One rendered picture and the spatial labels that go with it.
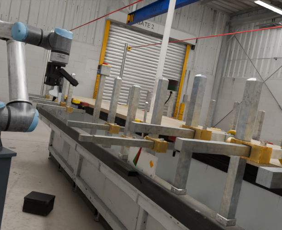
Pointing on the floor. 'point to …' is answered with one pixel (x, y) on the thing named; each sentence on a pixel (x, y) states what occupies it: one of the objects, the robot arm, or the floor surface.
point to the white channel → (163, 50)
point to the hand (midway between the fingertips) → (56, 103)
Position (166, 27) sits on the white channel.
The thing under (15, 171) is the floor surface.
